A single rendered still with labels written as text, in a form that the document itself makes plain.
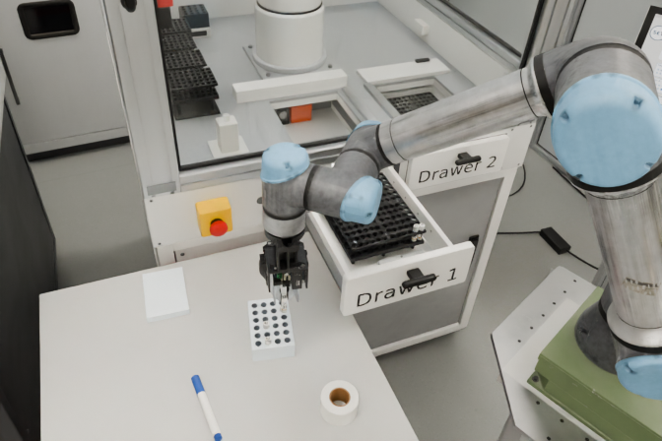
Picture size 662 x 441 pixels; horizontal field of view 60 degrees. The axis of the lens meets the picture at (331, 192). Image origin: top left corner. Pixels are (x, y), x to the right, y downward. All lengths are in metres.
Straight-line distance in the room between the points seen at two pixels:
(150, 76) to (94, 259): 1.52
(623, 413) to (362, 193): 0.60
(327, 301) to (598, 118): 0.77
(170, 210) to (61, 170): 1.81
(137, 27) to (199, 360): 0.64
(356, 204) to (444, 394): 1.32
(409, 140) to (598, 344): 0.52
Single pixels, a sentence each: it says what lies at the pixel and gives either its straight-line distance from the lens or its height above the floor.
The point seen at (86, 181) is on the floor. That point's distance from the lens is 2.96.
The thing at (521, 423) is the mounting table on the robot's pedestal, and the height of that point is 0.76.
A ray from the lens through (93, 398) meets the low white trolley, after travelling 1.20.
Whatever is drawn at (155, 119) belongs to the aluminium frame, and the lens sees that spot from 1.16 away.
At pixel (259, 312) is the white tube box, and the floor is 0.80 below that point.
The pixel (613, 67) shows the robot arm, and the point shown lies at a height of 1.45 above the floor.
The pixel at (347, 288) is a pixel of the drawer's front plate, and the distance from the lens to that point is 1.12.
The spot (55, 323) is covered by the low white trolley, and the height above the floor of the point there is 0.76.
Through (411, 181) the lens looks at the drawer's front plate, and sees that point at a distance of 1.47.
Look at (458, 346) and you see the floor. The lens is 2.22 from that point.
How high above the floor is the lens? 1.74
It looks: 39 degrees down
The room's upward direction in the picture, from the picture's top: 4 degrees clockwise
